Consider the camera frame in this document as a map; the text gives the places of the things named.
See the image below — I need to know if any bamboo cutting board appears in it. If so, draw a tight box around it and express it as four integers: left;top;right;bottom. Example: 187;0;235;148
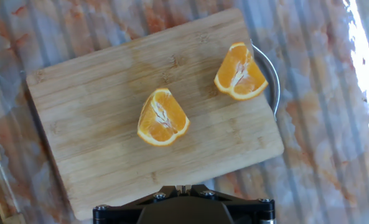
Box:
25;7;285;221

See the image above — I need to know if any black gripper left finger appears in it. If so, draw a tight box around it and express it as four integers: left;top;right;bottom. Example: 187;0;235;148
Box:
93;185;185;224

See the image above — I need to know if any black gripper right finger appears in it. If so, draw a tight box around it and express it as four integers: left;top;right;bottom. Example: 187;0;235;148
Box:
190;184;276;224

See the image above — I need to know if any marble pattern plastic mat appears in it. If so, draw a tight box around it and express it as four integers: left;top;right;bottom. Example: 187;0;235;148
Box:
0;0;369;224

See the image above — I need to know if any cut orange piece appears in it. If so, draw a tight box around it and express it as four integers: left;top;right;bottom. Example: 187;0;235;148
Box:
213;42;269;101
136;88;191;147

